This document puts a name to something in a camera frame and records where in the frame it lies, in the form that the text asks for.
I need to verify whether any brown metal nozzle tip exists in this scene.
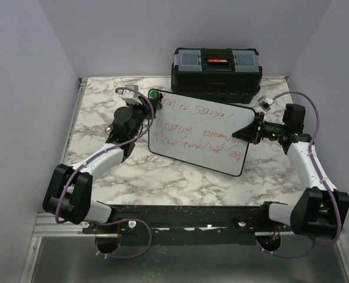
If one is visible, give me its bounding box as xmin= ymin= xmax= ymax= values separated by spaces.
xmin=104 ymin=125 xmax=113 ymax=133

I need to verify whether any green round eraser pad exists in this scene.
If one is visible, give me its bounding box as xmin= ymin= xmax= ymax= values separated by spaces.
xmin=149 ymin=91 xmax=163 ymax=110

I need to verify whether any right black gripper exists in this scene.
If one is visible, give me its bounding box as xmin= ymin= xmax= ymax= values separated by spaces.
xmin=232 ymin=112 xmax=287 ymax=145

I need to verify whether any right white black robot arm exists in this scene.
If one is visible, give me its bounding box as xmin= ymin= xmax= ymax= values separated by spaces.
xmin=233 ymin=104 xmax=349 ymax=241

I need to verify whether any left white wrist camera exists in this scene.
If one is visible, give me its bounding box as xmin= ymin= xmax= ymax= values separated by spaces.
xmin=121 ymin=85 xmax=141 ymax=105

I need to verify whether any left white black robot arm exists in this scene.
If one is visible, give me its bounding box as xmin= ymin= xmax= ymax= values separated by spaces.
xmin=42 ymin=94 xmax=162 ymax=233

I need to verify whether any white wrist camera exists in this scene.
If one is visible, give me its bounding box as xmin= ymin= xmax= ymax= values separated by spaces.
xmin=121 ymin=85 xmax=141 ymax=105
xmin=258 ymin=96 xmax=275 ymax=114

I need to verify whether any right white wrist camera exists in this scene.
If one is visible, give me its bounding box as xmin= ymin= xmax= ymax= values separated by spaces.
xmin=258 ymin=96 xmax=275 ymax=114

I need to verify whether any white whiteboard with red writing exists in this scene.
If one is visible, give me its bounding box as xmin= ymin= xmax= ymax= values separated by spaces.
xmin=148 ymin=89 xmax=256 ymax=177

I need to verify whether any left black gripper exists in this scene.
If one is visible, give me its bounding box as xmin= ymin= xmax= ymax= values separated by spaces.
xmin=127 ymin=96 xmax=159 ymax=140

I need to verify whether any black plastic toolbox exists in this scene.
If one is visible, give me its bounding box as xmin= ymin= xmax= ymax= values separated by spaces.
xmin=171 ymin=48 xmax=263 ymax=104

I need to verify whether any aluminium extrusion rail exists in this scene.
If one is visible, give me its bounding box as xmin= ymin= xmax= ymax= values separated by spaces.
xmin=32 ymin=211 xmax=88 ymax=236

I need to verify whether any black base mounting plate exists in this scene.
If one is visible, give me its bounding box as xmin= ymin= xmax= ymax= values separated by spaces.
xmin=83 ymin=205 xmax=290 ymax=246

